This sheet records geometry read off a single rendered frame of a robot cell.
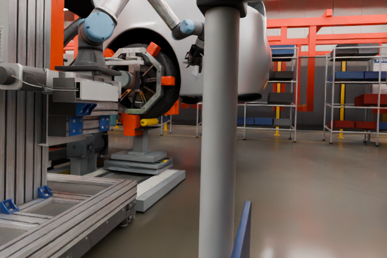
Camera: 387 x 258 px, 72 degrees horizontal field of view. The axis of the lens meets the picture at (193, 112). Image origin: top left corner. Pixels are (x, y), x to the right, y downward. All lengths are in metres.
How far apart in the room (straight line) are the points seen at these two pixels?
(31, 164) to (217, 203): 1.18
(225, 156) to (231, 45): 0.08
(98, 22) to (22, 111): 0.48
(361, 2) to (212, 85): 12.40
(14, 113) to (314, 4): 11.60
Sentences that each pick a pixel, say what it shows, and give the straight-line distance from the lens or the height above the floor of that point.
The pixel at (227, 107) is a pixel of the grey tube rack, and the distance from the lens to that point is 0.20.
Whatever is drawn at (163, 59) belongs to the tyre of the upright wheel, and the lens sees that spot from 2.26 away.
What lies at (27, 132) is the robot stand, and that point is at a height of 0.52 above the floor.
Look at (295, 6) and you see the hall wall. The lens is 12.05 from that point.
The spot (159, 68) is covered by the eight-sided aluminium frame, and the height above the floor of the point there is 0.94.
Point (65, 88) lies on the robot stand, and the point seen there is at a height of 0.70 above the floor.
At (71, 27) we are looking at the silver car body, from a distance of 5.00.
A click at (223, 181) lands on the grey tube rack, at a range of 0.21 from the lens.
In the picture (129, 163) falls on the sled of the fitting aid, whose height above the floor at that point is 0.16.
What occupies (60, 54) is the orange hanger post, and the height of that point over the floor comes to 1.02.
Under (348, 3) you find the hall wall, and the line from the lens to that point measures 12.43.
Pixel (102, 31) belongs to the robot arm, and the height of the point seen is 0.96.
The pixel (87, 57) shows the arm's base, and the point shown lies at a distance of 1.36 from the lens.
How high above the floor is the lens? 0.64
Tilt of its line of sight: 1 degrees down
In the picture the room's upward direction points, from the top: 2 degrees clockwise
